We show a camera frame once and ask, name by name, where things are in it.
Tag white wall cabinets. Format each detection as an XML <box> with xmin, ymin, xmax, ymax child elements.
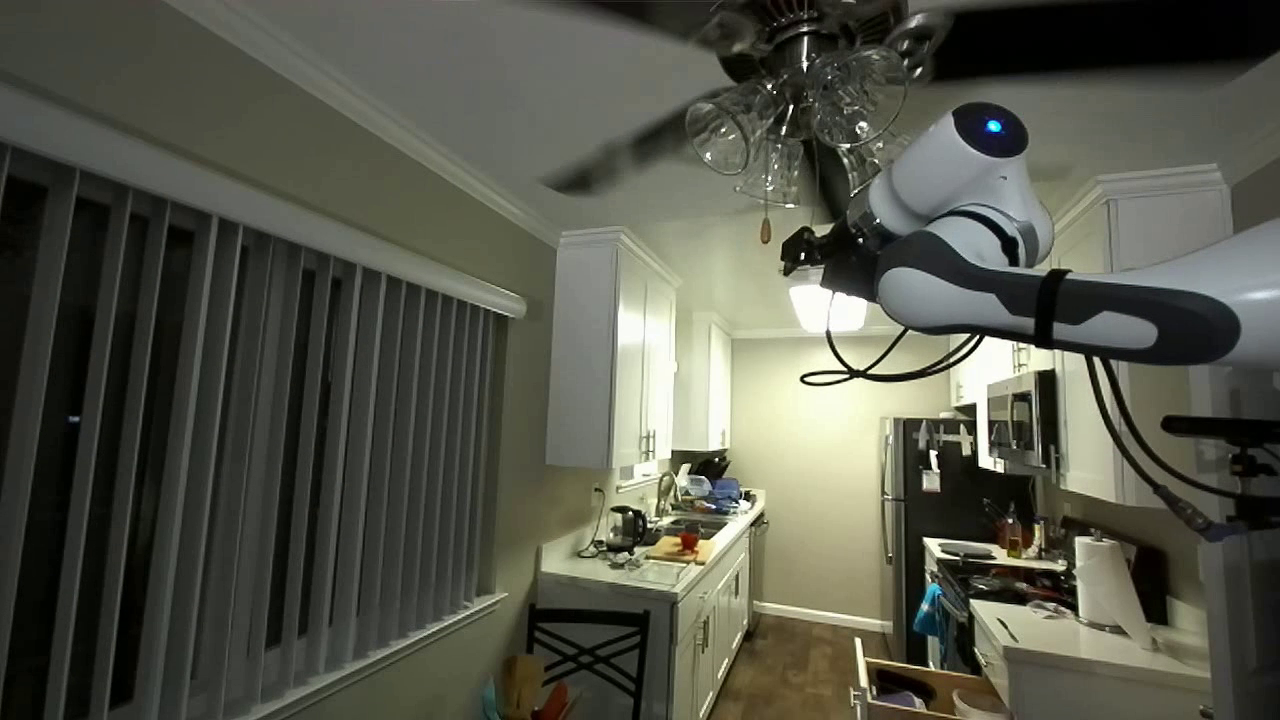
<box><xmin>948</xmin><ymin>165</ymin><xmax>1234</xmax><ymax>509</ymax></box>

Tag kitchen ceiling light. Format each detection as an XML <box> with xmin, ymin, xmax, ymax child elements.
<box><xmin>788</xmin><ymin>284</ymin><xmax>870</xmax><ymax>335</ymax></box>

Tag wooden cutting board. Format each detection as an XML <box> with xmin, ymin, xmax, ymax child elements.
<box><xmin>646</xmin><ymin>536</ymin><xmax>715</xmax><ymax>566</ymax></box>

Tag white wall cabinet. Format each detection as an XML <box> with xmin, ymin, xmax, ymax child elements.
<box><xmin>546</xmin><ymin>227</ymin><xmax>682</xmax><ymax>472</ymax></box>
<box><xmin>673</xmin><ymin>312</ymin><xmax>734</xmax><ymax>452</ymax></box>

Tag blue towel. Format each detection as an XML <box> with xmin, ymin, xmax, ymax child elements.
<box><xmin>912</xmin><ymin>582</ymin><xmax>945</xmax><ymax>639</ymax></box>

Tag white base cabinets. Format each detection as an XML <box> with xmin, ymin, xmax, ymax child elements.
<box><xmin>537</xmin><ymin>497</ymin><xmax>768</xmax><ymax>720</ymax></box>

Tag black refrigerator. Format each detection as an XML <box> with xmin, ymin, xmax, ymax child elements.
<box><xmin>879</xmin><ymin>416</ymin><xmax>1037</xmax><ymax>667</ymax></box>

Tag camera on mount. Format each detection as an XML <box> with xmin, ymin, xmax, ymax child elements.
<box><xmin>1161</xmin><ymin>414</ymin><xmax>1280</xmax><ymax>531</ymax></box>

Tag black chair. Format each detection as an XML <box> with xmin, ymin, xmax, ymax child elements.
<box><xmin>526</xmin><ymin>604</ymin><xmax>652</xmax><ymax>720</ymax></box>

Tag electric kettle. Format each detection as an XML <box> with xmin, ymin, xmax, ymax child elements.
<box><xmin>605</xmin><ymin>505</ymin><xmax>649</xmax><ymax>554</ymax></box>

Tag ceiling fan with glass lamps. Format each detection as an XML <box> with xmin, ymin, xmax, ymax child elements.
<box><xmin>540</xmin><ymin>0</ymin><xmax>1280</xmax><ymax>223</ymax></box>

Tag vertical window blinds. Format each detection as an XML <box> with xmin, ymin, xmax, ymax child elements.
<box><xmin>0</xmin><ymin>140</ymin><xmax>513</xmax><ymax>720</ymax></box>

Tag paper towel roll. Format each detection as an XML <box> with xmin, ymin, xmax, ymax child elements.
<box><xmin>1073</xmin><ymin>536</ymin><xmax>1154</xmax><ymax>651</ymax></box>

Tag stove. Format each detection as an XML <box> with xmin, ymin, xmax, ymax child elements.
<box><xmin>922</xmin><ymin>537</ymin><xmax>1073</xmax><ymax>677</ymax></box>

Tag microwave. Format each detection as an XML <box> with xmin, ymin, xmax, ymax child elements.
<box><xmin>986</xmin><ymin>369</ymin><xmax>1060</xmax><ymax>471</ymax></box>

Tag open wooden drawer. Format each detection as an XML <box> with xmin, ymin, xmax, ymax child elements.
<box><xmin>849</xmin><ymin>637</ymin><xmax>1005</xmax><ymax>720</ymax></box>

